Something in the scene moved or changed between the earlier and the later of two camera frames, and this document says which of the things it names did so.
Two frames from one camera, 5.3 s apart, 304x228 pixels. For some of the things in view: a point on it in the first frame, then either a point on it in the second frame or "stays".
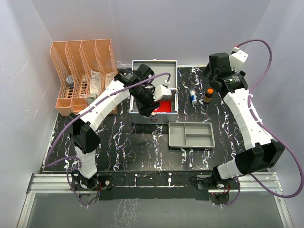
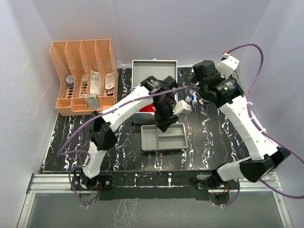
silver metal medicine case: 158,66 stays
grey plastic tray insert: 187,134 to 152,138
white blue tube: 193,98 stays
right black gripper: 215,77 to 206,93
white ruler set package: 95,88 stays
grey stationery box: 91,97 stays
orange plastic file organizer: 87,68 stays
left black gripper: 147,109 to 164,122
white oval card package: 109,79 stays
